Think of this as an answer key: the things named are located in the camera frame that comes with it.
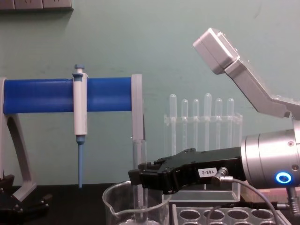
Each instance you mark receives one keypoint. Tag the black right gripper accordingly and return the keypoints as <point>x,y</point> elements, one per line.
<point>211,161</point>

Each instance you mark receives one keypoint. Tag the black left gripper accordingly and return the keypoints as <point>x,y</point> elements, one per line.
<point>9,204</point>

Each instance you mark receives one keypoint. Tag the clear glass tube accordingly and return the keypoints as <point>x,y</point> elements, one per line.
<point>140,152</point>

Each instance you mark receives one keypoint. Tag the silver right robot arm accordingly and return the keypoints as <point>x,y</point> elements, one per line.
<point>264,161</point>

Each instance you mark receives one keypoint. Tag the clear glass beaker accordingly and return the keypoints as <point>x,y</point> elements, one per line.
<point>122,206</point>

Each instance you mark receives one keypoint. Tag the clear acrylic dropper rack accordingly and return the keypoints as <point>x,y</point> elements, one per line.
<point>206,195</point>

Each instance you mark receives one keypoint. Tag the grey test tube rack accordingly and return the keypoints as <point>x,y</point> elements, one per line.
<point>225,214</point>

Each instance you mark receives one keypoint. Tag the white and blue pipette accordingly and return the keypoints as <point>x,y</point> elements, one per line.
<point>80,110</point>

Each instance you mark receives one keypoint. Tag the blue and grey pipette stand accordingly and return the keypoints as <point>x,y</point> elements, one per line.
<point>42,95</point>

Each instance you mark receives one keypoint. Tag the grey wall socket panel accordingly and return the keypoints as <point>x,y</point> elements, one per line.
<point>35,4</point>

